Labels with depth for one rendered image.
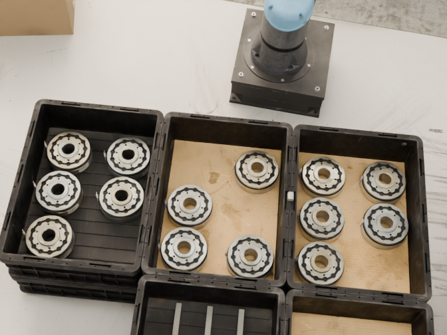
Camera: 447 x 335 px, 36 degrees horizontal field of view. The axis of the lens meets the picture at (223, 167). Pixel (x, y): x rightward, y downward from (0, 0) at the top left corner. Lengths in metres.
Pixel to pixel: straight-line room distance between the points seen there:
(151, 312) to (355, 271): 0.46
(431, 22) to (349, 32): 1.11
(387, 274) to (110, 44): 1.01
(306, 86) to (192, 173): 0.41
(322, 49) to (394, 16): 1.27
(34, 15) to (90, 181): 0.58
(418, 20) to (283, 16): 1.55
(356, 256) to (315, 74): 0.53
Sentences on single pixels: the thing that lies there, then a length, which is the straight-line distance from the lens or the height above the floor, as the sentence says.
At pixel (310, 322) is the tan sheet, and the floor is 0.83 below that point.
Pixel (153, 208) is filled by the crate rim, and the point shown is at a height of 0.93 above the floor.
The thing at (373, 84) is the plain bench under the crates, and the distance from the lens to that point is 2.00.
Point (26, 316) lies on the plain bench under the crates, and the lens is 1.68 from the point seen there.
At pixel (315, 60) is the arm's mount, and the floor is 0.80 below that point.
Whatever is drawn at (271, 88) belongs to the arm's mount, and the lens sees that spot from 1.82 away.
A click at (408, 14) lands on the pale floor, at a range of 3.17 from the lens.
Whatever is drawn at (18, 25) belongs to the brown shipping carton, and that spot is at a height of 0.75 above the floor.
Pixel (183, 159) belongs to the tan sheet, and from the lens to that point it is 1.65.
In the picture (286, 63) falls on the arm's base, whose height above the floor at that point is 0.85.
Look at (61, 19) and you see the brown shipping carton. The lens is 2.02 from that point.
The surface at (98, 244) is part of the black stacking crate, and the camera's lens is 1.57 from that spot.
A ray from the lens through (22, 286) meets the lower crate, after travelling 1.69.
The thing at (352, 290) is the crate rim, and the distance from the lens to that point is 1.45.
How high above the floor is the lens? 2.27
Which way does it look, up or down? 61 degrees down
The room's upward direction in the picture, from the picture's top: 5 degrees clockwise
